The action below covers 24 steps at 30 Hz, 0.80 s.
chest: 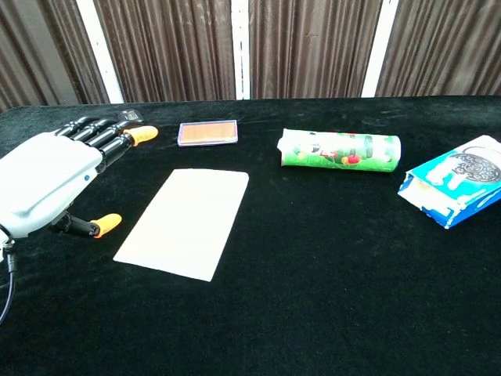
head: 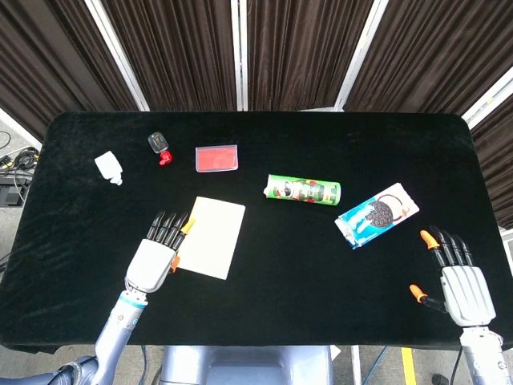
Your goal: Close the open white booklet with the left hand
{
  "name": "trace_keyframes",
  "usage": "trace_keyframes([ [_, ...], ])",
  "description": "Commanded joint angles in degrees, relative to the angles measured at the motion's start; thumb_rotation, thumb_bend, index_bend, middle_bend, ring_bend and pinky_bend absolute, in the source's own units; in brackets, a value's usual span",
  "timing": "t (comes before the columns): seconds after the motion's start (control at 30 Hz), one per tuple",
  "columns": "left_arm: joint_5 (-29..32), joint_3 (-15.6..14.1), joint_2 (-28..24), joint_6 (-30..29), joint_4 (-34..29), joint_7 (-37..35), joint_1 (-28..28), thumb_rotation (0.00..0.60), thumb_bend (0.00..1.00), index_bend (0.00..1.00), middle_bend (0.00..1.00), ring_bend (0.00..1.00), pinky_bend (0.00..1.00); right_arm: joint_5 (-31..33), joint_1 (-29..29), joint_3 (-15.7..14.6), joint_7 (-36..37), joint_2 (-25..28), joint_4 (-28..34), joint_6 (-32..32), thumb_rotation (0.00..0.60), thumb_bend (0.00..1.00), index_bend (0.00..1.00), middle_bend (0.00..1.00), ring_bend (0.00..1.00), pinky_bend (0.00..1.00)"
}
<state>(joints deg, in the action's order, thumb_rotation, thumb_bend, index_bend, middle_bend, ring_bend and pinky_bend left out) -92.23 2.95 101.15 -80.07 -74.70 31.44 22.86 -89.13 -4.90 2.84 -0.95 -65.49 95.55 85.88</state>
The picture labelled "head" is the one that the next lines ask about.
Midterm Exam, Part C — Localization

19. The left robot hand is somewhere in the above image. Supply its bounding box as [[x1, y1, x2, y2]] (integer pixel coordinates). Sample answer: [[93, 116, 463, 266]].
[[124, 211, 197, 294]]

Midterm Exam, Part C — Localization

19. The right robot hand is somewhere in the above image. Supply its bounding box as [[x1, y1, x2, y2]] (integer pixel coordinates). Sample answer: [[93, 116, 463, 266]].
[[409, 225, 497, 328]]

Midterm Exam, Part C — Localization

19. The white paper sheet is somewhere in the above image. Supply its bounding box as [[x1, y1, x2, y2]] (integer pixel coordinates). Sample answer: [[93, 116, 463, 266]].
[[176, 196, 246, 282]]

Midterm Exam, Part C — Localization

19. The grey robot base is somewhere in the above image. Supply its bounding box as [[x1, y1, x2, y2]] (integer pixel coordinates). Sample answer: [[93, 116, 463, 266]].
[[159, 345, 334, 385]]

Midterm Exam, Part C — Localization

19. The yellow floor tape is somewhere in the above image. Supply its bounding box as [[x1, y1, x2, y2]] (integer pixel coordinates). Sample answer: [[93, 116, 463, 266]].
[[401, 346, 418, 385]]

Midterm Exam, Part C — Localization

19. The white plastic bottle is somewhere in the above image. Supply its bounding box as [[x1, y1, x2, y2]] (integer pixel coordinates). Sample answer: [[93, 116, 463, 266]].
[[94, 151, 123, 187]]

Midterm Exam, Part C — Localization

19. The clear bottle with red cap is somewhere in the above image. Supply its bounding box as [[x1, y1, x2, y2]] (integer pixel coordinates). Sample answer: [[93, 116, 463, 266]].
[[147, 131, 174, 167]]

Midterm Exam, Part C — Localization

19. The red card in clear sleeve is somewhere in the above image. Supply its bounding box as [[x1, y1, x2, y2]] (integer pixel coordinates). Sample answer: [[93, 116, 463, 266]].
[[195, 144, 239, 174]]

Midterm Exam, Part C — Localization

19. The blue cookie package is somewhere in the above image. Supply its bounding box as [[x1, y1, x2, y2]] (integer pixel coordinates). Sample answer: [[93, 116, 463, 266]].
[[334, 182, 420, 250]]

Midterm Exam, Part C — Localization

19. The black tablecloth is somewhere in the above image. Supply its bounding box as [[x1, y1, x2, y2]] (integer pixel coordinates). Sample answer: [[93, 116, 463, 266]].
[[0, 111, 513, 355]]

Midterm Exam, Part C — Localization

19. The green chips can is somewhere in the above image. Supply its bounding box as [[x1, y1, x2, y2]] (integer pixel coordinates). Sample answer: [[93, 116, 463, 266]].
[[262, 173, 342, 208]]

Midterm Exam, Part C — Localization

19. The brown curtain backdrop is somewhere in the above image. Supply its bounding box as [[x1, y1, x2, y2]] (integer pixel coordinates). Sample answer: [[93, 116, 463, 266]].
[[0, 0, 513, 230]]

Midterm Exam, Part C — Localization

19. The blue cable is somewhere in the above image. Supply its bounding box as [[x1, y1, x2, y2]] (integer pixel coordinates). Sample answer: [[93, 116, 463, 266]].
[[362, 346, 390, 385]]

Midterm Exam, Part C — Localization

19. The bundle of black cables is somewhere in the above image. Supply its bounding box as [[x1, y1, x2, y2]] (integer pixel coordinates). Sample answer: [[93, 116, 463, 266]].
[[0, 146, 41, 182]]

